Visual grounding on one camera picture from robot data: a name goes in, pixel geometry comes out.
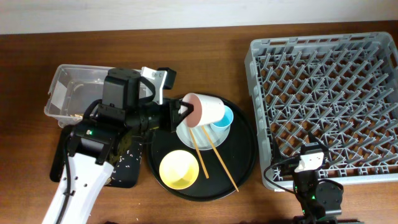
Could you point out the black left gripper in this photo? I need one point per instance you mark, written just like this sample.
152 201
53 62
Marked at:
170 107

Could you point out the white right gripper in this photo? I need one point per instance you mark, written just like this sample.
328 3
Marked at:
276 154

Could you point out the pink cup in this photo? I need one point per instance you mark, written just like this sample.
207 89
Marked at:
206 109

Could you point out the blue cup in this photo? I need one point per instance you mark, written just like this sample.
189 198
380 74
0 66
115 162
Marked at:
225 122

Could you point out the wooden chopstick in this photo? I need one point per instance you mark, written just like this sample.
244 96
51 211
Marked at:
219 158
199 154

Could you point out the yellow bowl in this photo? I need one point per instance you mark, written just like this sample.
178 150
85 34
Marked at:
179 169

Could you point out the food scraps pile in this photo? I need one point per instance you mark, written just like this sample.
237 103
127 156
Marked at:
126 171

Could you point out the gold snack wrapper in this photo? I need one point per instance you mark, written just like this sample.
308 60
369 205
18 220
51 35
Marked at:
79 116

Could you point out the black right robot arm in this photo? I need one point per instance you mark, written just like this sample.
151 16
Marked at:
320 199

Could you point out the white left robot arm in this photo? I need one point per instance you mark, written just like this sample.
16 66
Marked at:
105 149

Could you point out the grey dishwasher rack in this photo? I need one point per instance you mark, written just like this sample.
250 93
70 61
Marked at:
342 88

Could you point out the grey plate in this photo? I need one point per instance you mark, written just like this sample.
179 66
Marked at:
217 135

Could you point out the black square tray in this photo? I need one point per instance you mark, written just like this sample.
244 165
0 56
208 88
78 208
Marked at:
57 165

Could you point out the clear plastic bin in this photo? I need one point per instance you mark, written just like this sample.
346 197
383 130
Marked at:
74 88

